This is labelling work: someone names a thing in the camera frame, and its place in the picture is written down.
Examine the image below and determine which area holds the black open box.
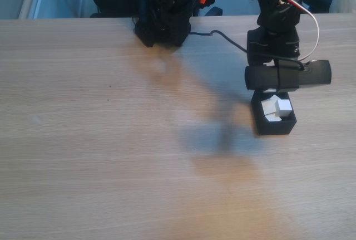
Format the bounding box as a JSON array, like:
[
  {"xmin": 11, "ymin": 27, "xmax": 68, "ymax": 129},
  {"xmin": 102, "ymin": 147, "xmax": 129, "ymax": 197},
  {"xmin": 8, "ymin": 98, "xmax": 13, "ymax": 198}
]
[{"xmin": 250, "ymin": 90, "xmax": 298, "ymax": 136}]

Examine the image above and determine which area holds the black webcam cable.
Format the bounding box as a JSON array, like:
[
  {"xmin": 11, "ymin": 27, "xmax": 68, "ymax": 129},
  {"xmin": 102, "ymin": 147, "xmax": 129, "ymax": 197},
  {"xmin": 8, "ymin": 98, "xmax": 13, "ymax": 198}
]
[{"xmin": 189, "ymin": 30, "xmax": 305, "ymax": 70}]

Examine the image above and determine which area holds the white and red servo cable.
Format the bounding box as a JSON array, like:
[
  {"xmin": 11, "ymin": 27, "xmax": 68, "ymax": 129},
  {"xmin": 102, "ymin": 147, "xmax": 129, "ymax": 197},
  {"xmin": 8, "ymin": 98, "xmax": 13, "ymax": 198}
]
[{"xmin": 279, "ymin": 0, "xmax": 320, "ymax": 63}]

